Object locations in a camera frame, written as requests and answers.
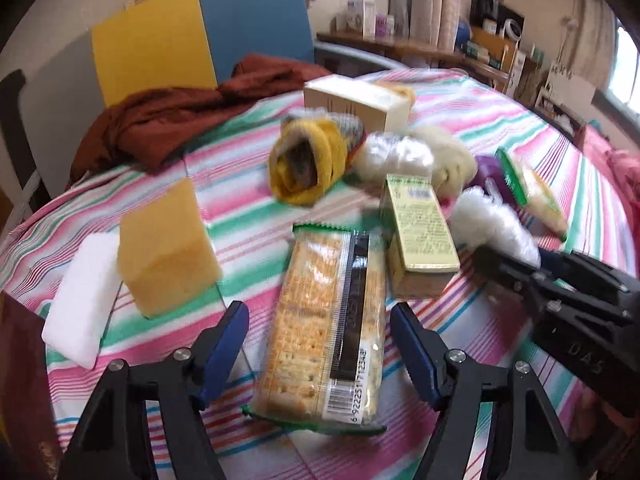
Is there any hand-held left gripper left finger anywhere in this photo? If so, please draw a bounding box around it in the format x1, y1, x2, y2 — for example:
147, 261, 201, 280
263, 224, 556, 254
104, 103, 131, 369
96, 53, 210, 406
60, 301, 250, 480

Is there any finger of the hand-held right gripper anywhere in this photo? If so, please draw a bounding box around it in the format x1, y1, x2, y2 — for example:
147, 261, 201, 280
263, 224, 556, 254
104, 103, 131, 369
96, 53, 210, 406
539, 250, 640, 311
475, 247, 556, 326

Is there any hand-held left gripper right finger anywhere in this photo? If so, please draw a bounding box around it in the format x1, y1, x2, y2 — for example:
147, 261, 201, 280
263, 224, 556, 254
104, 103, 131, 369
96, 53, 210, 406
390, 302, 576, 480

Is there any clear plastic bag bundle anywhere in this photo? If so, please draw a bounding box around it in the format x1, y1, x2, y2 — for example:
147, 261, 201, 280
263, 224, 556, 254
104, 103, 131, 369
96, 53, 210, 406
352, 131, 433, 183
450, 186, 542, 267

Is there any green-topped noodle packet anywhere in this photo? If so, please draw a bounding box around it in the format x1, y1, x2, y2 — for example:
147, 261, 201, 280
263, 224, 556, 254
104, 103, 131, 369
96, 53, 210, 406
495, 147, 568, 236

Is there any cracker packet with green edges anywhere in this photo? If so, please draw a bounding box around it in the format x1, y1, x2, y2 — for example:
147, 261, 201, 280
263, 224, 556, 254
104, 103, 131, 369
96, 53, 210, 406
242, 222, 388, 433

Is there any green carton box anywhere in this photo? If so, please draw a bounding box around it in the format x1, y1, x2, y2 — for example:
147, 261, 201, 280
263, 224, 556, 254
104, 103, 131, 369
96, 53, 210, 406
378, 174, 461, 298

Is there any purple plastic item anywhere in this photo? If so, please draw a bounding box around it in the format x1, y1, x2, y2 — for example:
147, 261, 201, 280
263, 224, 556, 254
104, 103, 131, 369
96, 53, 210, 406
472, 155, 511, 201

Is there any yellow sponge block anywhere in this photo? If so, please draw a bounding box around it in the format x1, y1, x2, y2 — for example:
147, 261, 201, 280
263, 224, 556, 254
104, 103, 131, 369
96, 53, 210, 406
117, 177, 224, 318

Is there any cream knit cloth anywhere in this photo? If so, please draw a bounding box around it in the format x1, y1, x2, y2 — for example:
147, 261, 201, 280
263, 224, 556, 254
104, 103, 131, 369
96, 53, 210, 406
410, 125, 478, 196

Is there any pink blanket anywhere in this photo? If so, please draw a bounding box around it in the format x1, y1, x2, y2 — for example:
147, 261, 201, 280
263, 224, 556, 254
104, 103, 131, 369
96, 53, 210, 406
582, 125, 640, 221

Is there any white sponge block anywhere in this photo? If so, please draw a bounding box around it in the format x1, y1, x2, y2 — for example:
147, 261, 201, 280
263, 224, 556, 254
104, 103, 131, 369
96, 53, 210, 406
41, 232, 123, 368

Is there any small yellow knit cloth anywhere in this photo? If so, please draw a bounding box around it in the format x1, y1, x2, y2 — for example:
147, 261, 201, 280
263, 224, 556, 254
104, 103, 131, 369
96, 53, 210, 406
375, 81, 417, 106

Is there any side window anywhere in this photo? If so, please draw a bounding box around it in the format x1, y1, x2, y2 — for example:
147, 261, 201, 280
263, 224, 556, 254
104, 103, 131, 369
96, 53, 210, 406
615, 25, 640, 121

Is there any yellow rolled knit cloth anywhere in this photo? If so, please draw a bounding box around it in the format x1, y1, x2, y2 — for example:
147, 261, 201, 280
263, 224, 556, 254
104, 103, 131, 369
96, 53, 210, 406
268, 115, 366, 207

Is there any cream cardboard box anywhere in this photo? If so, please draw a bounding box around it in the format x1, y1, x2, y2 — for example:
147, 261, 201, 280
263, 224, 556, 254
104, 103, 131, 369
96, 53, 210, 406
303, 75, 411, 131

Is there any red-brown cloth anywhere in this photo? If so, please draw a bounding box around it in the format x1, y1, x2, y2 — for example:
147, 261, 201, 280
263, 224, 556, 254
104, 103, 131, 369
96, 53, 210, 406
70, 54, 333, 186

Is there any wooden desk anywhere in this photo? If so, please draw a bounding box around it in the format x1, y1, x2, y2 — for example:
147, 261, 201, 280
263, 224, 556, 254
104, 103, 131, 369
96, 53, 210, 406
317, 30, 511, 86

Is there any black shelf unit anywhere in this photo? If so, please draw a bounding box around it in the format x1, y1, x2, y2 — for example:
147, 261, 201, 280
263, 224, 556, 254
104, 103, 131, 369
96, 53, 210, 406
470, 0, 526, 66

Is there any tall white box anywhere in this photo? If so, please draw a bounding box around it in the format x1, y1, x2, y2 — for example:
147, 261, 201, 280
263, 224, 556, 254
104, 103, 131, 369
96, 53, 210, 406
347, 0, 376, 36

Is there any grey yellow blue chair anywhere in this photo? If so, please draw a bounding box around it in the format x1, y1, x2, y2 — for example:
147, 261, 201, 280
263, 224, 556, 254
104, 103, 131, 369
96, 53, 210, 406
15, 0, 401, 201

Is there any black padded post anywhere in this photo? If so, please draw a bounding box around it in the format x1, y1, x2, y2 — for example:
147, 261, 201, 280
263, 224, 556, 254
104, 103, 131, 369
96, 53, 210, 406
0, 70, 51, 201

